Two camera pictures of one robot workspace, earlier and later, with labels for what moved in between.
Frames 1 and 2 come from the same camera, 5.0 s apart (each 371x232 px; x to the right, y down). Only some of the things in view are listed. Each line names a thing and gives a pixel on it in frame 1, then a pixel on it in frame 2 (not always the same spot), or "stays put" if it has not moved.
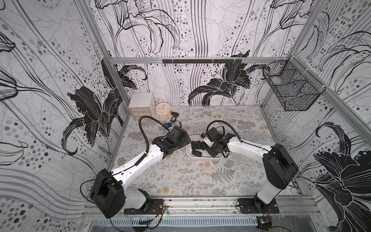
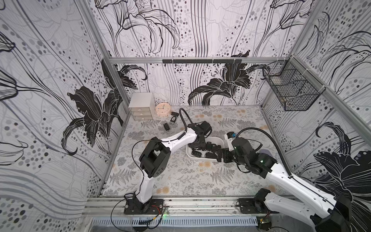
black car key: [197, 153] stays put
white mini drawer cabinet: [142, 104] stays put
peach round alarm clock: [163, 109] stays put
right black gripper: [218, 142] to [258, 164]
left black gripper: [183, 141] to [201, 141]
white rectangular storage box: [197, 148] stays put
